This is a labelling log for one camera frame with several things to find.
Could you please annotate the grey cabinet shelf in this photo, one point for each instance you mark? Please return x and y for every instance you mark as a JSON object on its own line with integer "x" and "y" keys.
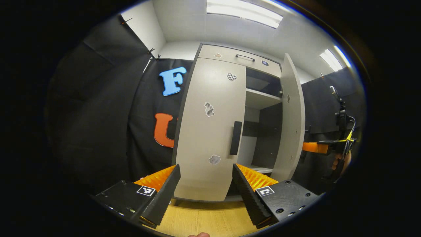
{"x": 260, "y": 98}
{"x": 263, "y": 170}

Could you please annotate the black backdrop cloth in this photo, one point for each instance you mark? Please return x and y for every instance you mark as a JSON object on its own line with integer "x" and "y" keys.
{"x": 98, "y": 115}
{"x": 320, "y": 108}

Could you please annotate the grey cabinet door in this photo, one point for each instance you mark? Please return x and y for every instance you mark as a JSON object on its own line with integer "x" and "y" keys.
{"x": 204, "y": 138}
{"x": 291, "y": 125}

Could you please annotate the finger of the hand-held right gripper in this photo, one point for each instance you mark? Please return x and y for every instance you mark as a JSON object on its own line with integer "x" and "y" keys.
{"x": 314, "y": 148}

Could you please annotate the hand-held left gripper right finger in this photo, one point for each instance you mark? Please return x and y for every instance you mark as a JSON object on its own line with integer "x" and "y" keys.
{"x": 248, "y": 197}

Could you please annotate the ceiling light panel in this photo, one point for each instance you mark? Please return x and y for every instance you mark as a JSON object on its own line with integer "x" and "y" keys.
{"x": 243, "y": 13}
{"x": 330, "y": 60}

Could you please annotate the grey double-door shoe cabinet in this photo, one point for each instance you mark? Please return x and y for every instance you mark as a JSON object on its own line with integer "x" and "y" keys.
{"x": 207, "y": 52}

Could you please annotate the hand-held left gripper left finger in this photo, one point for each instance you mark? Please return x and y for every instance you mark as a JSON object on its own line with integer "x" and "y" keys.
{"x": 164, "y": 197}

